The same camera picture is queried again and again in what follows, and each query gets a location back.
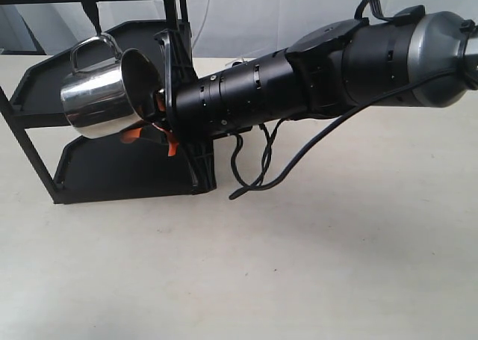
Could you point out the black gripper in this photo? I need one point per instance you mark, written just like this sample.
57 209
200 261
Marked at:
190 149

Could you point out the stainless steel mug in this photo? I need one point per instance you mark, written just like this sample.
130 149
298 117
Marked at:
113 95

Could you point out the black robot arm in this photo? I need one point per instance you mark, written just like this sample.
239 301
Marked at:
411 59

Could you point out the black two-tier metal rack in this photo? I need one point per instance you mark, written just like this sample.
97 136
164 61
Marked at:
105 168

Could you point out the white backdrop curtain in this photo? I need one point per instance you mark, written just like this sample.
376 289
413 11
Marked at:
220 28

